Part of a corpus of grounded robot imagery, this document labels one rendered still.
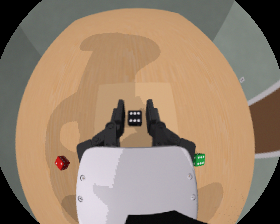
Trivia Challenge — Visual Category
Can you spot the red die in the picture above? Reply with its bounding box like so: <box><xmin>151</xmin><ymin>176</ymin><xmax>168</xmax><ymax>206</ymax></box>
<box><xmin>55</xmin><ymin>156</ymin><xmax>70</xmax><ymax>170</ymax></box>

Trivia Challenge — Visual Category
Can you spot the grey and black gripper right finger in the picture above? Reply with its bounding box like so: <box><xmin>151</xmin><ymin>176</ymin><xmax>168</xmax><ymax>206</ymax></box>
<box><xmin>146</xmin><ymin>99</ymin><xmax>196</xmax><ymax>161</ymax></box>

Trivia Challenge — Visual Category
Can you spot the green die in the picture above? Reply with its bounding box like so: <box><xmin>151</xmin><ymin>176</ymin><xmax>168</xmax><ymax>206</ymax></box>
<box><xmin>193</xmin><ymin>153</ymin><xmax>205</xmax><ymax>167</ymax></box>

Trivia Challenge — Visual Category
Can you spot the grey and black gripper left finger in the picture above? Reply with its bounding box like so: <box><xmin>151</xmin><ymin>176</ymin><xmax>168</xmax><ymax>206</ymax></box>
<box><xmin>76</xmin><ymin>100</ymin><xmax>125</xmax><ymax>163</ymax></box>

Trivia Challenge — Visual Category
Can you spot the black die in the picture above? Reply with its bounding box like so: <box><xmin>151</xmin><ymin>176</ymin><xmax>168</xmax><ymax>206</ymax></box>
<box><xmin>128</xmin><ymin>110</ymin><xmax>142</xmax><ymax>126</ymax></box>

